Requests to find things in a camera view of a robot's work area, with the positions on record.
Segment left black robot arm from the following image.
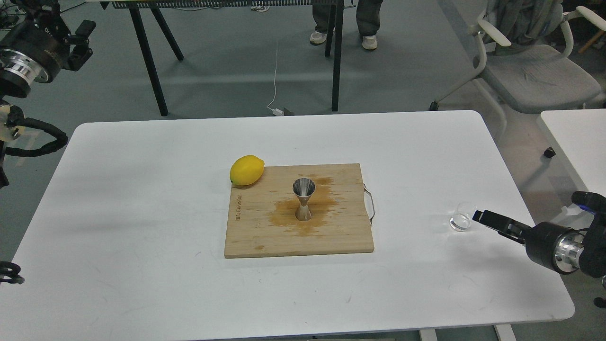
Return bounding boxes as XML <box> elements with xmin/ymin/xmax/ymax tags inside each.
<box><xmin>0</xmin><ymin>0</ymin><xmax>97</xmax><ymax>158</ymax></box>

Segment small clear glass cup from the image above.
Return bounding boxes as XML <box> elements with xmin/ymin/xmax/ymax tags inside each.
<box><xmin>449</xmin><ymin>201</ymin><xmax>477</xmax><ymax>233</ymax></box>

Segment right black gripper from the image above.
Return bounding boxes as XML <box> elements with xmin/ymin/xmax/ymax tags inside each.
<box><xmin>472</xmin><ymin>210</ymin><xmax>585</xmax><ymax>274</ymax></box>

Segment yellow lemon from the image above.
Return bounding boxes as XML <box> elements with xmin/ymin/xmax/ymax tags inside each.
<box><xmin>230</xmin><ymin>155</ymin><xmax>265</xmax><ymax>186</ymax></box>

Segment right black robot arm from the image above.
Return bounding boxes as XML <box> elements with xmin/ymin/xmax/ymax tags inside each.
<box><xmin>472</xmin><ymin>191</ymin><xmax>606</xmax><ymax>285</ymax></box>

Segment black leg table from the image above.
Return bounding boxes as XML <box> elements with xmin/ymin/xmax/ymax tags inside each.
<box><xmin>100</xmin><ymin>0</ymin><xmax>350</xmax><ymax>118</ymax></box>

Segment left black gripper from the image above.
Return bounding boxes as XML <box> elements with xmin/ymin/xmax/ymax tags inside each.
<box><xmin>1</xmin><ymin>0</ymin><xmax>97</xmax><ymax>84</ymax></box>

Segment white cable with plug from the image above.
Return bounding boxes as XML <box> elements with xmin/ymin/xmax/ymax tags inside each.
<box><xmin>266</xmin><ymin>38</ymin><xmax>285</xmax><ymax>117</ymax></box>

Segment wooden cutting board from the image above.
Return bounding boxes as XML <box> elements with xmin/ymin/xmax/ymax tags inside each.
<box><xmin>224</xmin><ymin>163</ymin><xmax>374</xmax><ymax>258</ymax></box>

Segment person's legs and shoes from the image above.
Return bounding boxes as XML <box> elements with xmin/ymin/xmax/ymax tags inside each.
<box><xmin>310</xmin><ymin>0</ymin><xmax>383</xmax><ymax>51</ymax></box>

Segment steel double jigger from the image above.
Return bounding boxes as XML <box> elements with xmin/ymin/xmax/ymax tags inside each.
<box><xmin>292</xmin><ymin>178</ymin><xmax>316</xmax><ymax>222</ymax></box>

